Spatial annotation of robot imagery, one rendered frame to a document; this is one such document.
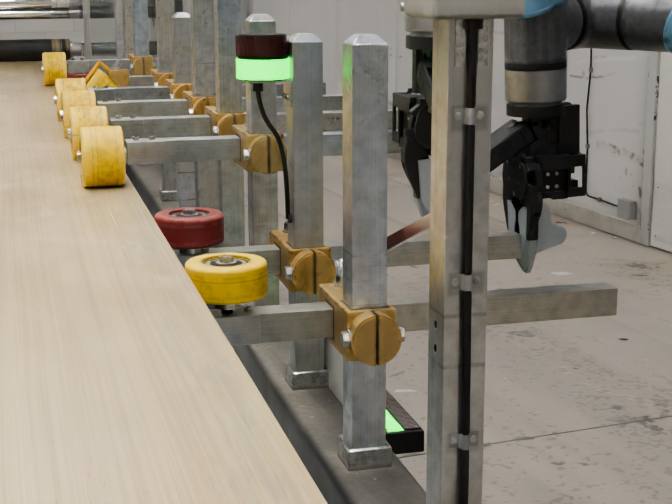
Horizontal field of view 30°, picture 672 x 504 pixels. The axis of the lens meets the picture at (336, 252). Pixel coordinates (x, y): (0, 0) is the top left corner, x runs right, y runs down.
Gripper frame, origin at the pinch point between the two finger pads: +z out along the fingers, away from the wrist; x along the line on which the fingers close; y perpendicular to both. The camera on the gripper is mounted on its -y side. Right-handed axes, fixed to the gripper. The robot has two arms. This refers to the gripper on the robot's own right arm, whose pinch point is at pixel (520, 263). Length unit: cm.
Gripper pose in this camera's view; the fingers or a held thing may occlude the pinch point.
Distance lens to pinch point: 160.0
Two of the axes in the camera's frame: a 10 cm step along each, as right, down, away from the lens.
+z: 0.4, 9.7, 2.4
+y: 9.7, -1.0, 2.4
